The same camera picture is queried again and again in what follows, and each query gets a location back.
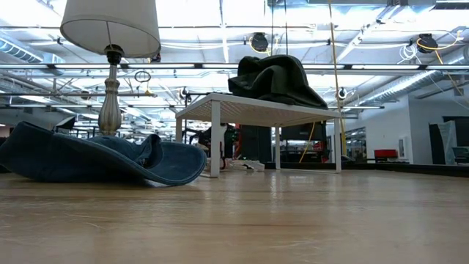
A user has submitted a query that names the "green cap with pale stitching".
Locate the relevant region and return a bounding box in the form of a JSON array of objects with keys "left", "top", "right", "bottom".
[{"left": 227, "top": 54, "right": 311, "bottom": 100}]

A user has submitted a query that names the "blue denim cap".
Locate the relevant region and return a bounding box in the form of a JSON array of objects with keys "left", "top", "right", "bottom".
[{"left": 0, "top": 120, "right": 208, "bottom": 187}]

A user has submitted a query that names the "tall black cabinet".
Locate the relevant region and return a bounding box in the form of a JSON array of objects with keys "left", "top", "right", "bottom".
[{"left": 240, "top": 124, "right": 274, "bottom": 164}]

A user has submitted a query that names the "white perforated metal shelf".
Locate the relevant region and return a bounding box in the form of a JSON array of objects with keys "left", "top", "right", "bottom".
[{"left": 174, "top": 91, "right": 344, "bottom": 179}]

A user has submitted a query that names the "wide black monitor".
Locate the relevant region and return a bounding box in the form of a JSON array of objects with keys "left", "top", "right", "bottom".
[{"left": 281, "top": 122, "right": 328, "bottom": 141}]

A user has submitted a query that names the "red cabinet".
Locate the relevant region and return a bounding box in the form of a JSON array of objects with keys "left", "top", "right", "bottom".
[{"left": 373, "top": 148, "right": 399, "bottom": 162}]

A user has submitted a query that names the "table lamp with white shade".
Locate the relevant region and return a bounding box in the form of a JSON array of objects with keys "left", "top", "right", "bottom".
[{"left": 59, "top": 0, "right": 162, "bottom": 137}]

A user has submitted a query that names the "small black monitor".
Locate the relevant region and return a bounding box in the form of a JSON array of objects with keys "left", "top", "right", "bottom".
[{"left": 53, "top": 116, "right": 77, "bottom": 131}]

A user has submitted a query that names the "translucent plastic sheet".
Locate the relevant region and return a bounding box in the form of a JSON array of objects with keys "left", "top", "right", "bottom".
[{"left": 437, "top": 120, "right": 458, "bottom": 161}]

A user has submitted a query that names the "thin yellow cable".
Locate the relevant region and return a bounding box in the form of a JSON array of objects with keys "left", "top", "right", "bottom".
[{"left": 298, "top": 122, "right": 317, "bottom": 164}]

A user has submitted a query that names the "black ceiling cable reel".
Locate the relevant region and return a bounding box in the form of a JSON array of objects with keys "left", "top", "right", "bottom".
[
  {"left": 250, "top": 32, "right": 271, "bottom": 53},
  {"left": 416, "top": 32, "right": 440, "bottom": 54}
]

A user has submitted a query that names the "hanging black cable ring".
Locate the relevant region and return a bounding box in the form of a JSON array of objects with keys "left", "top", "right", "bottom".
[{"left": 133, "top": 70, "right": 152, "bottom": 84}]

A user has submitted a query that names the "black aluminium frame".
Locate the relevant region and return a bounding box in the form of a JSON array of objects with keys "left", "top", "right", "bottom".
[{"left": 263, "top": 161, "right": 469, "bottom": 179}]

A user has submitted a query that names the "silver ventilation duct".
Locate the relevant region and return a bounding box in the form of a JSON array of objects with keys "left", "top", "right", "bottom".
[{"left": 358, "top": 69, "right": 469, "bottom": 107}]

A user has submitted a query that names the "white coiled cable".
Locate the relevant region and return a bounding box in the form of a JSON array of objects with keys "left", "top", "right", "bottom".
[{"left": 399, "top": 43, "right": 418, "bottom": 64}]

